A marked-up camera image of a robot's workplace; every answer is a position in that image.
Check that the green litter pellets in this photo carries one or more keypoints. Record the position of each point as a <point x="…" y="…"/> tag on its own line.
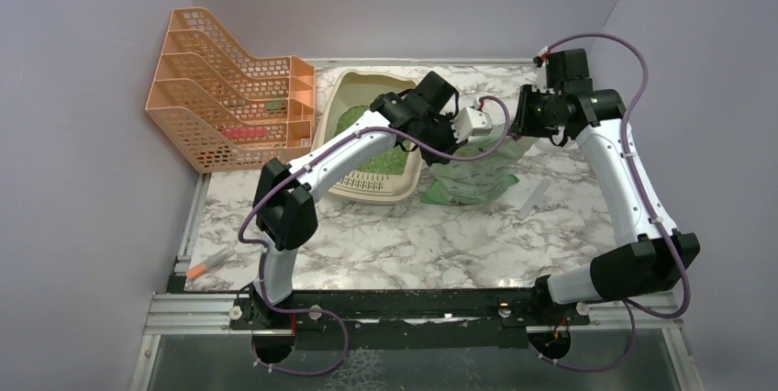
<point x="392" y="162"/>

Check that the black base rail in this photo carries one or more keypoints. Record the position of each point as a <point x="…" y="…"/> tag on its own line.
<point x="328" y="320"/>

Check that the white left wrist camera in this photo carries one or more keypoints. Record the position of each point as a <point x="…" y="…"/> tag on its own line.
<point x="471" y="121"/>

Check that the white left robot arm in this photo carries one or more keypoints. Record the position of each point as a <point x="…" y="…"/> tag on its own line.
<point x="284" y="208"/>

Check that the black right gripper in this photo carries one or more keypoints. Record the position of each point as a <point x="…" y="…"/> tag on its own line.
<point x="524" y="125"/>

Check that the white bag sealing clip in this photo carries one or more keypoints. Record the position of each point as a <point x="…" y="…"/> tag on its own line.
<point x="536" y="201"/>

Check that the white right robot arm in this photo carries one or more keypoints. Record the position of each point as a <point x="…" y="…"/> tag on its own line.
<point x="650" y="250"/>

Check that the orange mesh file rack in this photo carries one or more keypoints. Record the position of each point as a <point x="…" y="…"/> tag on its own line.
<point x="224" y="109"/>

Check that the orange marker pen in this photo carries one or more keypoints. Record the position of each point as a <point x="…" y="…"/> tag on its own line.
<point x="209" y="264"/>

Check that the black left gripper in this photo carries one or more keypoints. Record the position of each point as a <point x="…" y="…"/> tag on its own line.
<point x="445" y="120"/>

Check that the green litter bag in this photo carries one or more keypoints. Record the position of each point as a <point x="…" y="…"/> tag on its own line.
<point x="476" y="183"/>

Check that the beige plastic litter box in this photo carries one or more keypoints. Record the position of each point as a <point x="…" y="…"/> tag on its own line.
<point x="355" y="88"/>

